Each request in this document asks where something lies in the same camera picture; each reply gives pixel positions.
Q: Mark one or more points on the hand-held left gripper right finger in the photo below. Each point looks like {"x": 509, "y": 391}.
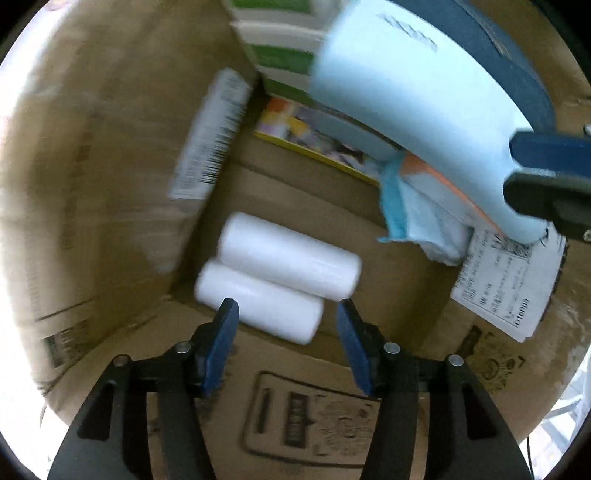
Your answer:
{"x": 355, "y": 350}

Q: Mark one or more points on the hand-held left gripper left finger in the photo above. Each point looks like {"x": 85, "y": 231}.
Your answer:
{"x": 221, "y": 346}

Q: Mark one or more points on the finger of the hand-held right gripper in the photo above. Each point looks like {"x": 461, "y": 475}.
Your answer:
{"x": 549, "y": 196}
{"x": 549, "y": 152}

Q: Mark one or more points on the white paper roll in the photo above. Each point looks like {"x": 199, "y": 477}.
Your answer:
{"x": 286, "y": 258}
{"x": 268, "y": 309}

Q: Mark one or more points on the brown cardboard box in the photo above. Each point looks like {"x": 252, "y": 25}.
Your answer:
{"x": 115, "y": 184}

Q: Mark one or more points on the white printed paper sheet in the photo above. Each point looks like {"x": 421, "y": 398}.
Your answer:
{"x": 508, "y": 281}

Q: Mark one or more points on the colourful flat box yellow edge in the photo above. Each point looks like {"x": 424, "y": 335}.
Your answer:
{"x": 309, "y": 134}

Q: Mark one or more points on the green white carton pack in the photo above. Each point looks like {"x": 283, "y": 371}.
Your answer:
{"x": 277, "y": 46}

